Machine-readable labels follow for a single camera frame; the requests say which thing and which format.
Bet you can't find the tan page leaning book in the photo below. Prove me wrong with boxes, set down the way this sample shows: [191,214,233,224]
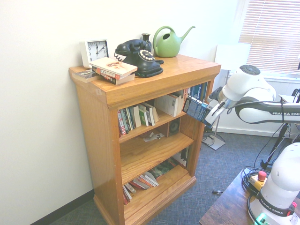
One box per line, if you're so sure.
[150,104,160,124]

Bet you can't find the white thick paperback book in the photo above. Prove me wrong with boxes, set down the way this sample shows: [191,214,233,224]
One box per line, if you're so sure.
[154,93,184,117]

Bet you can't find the white grey fallen book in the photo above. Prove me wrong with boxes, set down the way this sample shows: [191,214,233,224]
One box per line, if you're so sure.
[144,171,160,188]

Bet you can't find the blue Thailand travel book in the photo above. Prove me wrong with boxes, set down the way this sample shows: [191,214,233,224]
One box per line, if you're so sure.
[189,81,209,104]

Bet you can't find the wooden oak bookshelf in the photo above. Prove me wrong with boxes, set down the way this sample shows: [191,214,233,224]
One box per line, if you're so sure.
[68,54,222,225]

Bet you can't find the white spine upright book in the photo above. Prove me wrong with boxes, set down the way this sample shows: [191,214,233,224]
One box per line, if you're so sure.
[133,105,143,128]

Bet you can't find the orange spine upright book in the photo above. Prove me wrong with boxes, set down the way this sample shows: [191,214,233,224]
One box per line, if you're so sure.
[181,88,190,113]

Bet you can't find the orange spine paperback book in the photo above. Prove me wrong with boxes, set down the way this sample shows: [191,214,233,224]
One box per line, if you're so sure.
[91,67,136,80]

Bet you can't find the black white cover book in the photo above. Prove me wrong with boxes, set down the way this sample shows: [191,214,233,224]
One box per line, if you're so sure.
[174,147,189,168]

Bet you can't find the black red spine book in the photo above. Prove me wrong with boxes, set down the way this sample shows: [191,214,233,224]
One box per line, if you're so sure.
[100,74,136,85]

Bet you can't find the cream cover paperback book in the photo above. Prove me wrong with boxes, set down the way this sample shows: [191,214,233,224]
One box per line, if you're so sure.
[89,57,138,77]

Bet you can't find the small black vase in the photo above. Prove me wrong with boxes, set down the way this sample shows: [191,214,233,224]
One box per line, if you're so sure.
[141,33,152,51]

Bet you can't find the white window blinds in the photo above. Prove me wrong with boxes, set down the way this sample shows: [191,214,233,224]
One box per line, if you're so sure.
[239,0,300,75]

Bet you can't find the green cover flat book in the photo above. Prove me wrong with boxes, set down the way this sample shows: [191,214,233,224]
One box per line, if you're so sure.
[150,160,178,180]

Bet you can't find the green plastic watering can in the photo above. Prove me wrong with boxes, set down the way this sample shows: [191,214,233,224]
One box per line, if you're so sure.
[153,25,196,58]

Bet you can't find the green cover upright book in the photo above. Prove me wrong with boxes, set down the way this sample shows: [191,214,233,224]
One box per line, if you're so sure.
[138,104,149,127]

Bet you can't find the white shade floor lamp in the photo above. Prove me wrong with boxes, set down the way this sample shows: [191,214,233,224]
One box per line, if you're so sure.
[202,43,252,150]

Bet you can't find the blue Greg Bear paperback book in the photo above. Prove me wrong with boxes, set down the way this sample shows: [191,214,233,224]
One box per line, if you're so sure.
[182,95,211,128]

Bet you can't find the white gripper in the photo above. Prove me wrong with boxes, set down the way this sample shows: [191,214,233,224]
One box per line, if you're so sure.
[202,101,227,128]

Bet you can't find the black cover leaning book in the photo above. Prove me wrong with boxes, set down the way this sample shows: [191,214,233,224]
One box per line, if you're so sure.
[142,102,156,126]

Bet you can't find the black camera tripod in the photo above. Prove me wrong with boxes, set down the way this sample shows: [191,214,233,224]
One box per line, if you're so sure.
[260,88,300,169]

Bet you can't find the red yellow emergency stop button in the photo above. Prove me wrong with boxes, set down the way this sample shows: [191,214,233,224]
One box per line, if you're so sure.
[249,171,268,191]

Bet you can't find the loose papers and cards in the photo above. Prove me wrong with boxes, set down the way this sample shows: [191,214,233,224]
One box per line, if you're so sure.
[142,131,166,143]

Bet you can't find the white square analog clock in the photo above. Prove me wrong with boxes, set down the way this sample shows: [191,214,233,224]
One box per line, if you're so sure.
[79,39,110,69]

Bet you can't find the red spine slanted book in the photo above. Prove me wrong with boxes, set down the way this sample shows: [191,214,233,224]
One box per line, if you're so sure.
[122,185,132,206]

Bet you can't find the small wooden box speaker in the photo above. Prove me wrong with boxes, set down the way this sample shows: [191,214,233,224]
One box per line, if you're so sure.
[167,117,181,138]

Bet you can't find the black coiled cable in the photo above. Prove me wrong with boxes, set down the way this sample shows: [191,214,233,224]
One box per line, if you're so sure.
[241,166,261,196]

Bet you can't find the red white spine book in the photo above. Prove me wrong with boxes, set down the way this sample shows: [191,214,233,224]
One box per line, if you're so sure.
[117,109,124,137]

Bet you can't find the dark cover thin book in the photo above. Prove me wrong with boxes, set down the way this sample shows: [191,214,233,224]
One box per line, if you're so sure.
[72,69,100,83]

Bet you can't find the black vintage rotary telephone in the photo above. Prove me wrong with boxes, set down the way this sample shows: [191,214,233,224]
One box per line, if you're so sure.
[114,39,165,78]

